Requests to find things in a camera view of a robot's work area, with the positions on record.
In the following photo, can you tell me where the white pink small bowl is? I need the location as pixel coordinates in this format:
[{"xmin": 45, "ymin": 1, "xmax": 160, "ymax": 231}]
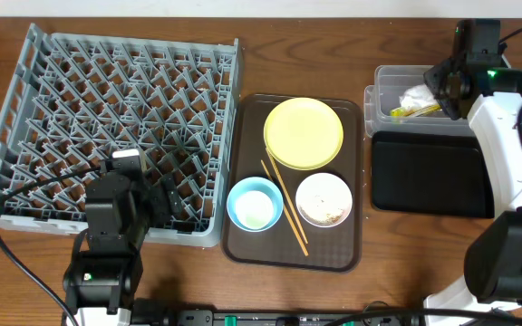
[{"xmin": 295, "ymin": 173, "xmax": 353, "ymax": 228}]

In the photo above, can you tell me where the green orange snack wrapper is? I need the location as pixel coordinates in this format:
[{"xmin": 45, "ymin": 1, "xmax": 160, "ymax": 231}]
[{"xmin": 390, "ymin": 104, "xmax": 441, "ymax": 117}]

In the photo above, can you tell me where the white paper cup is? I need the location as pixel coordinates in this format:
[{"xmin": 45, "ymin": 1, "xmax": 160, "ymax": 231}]
[{"xmin": 235, "ymin": 190, "xmax": 274, "ymax": 230}]

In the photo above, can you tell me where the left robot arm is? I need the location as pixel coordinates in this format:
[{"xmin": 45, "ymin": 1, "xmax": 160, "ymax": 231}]
[{"xmin": 63, "ymin": 171, "xmax": 181, "ymax": 325}]

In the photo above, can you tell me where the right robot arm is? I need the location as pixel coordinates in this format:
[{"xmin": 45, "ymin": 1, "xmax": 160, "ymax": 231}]
[{"xmin": 422, "ymin": 19, "xmax": 522, "ymax": 325}]

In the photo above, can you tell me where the clear plastic waste bin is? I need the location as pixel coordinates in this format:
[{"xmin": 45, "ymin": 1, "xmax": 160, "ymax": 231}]
[{"xmin": 364, "ymin": 65, "xmax": 475, "ymax": 138}]

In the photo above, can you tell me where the black waste tray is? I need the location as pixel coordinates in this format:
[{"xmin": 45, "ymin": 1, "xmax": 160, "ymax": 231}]
[{"xmin": 371, "ymin": 131, "xmax": 494, "ymax": 219}]

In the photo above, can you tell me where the grey plastic dishwasher rack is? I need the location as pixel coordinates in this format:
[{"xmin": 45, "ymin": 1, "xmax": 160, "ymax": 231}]
[{"xmin": 0, "ymin": 26, "xmax": 242, "ymax": 247}]

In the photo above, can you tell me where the light blue bowl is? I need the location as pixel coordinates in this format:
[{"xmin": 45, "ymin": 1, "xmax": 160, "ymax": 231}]
[{"xmin": 227, "ymin": 177, "xmax": 284, "ymax": 232}]

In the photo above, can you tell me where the wooden chopstick left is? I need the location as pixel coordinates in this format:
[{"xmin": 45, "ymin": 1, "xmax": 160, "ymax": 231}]
[{"xmin": 260, "ymin": 159, "xmax": 309, "ymax": 257}]

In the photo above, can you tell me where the wooden chopstick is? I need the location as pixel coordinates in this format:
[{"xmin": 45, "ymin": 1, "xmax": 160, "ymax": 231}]
[
  {"xmin": 260, "ymin": 159, "xmax": 309, "ymax": 257},
  {"xmin": 266, "ymin": 147, "xmax": 308, "ymax": 245}
]

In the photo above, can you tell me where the wooden chopstick right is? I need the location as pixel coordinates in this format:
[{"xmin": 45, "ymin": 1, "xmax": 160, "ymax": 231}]
[{"xmin": 266, "ymin": 147, "xmax": 308, "ymax": 245}]

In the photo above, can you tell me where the dark brown serving tray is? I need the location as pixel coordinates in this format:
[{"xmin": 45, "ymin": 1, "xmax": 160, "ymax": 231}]
[{"xmin": 221, "ymin": 94, "xmax": 363, "ymax": 273}]

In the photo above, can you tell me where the yellow round plate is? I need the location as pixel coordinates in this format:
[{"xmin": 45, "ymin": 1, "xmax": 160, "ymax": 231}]
[{"xmin": 263, "ymin": 98, "xmax": 343, "ymax": 170}]

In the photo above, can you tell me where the left black cable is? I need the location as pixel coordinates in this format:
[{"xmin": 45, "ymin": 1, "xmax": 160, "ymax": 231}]
[{"xmin": 0, "ymin": 165, "xmax": 108, "ymax": 326}]

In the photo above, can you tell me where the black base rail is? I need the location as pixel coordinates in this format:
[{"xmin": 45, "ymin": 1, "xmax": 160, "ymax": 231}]
[{"xmin": 130, "ymin": 308, "xmax": 522, "ymax": 326}]

